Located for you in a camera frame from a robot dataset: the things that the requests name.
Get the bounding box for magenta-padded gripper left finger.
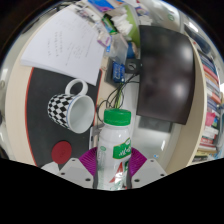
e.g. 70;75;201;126
59;147;100;190

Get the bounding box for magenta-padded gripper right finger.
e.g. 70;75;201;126
127;148;168;189

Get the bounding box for white drink bottle green cap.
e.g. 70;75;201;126
95;108;133;192

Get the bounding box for flat round red coaster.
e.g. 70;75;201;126
50;140;73;165

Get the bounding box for grey metal laptop stand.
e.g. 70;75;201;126
89;123;104;151

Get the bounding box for beige shelf with books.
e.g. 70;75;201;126
166;19;224;174

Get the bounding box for black desk mat red edge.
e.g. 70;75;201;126
25;66;104;168

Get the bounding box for black white checkered mug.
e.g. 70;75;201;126
46;78;97;135

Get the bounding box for black computer monitor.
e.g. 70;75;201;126
124;24;196;126

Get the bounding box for small blue device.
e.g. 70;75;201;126
111;60;127;83

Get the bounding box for clear plastic box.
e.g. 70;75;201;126
108;33;129;64

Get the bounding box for white printed paper stack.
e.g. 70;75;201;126
19;8;107;87

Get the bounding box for white tissues green pack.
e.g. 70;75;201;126
101;6;134;36

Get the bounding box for black tangled cables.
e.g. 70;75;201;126
96;71;141;124

